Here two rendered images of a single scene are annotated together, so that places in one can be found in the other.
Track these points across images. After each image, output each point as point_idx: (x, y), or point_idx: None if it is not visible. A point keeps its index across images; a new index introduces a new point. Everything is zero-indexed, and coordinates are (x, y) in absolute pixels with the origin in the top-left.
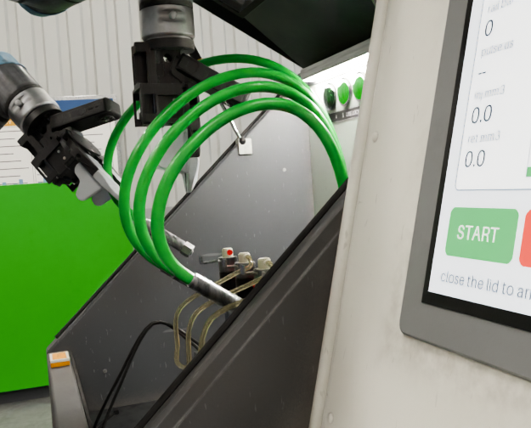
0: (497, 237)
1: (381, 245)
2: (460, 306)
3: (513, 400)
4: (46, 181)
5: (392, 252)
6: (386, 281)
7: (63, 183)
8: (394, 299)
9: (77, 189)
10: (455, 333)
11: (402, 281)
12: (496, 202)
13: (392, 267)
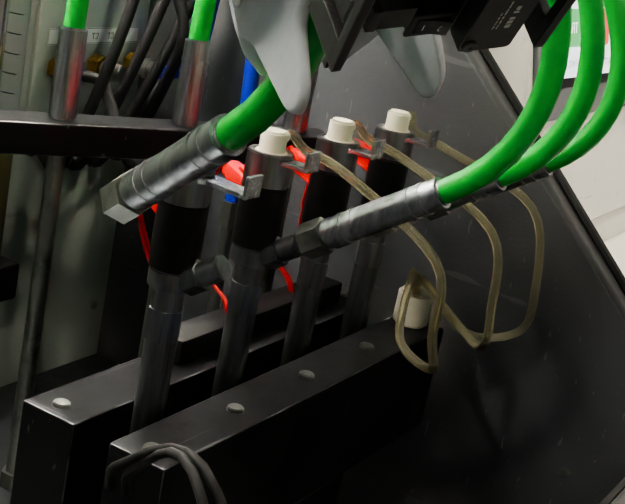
0: (577, 29)
1: (511, 50)
2: (566, 84)
3: (580, 129)
4: (550, 35)
5: (519, 55)
6: (518, 84)
7: (432, 33)
8: (525, 98)
9: (442, 51)
10: (564, 103)
11: (528, 79)
12: (576, 4)
13: (521, 69)
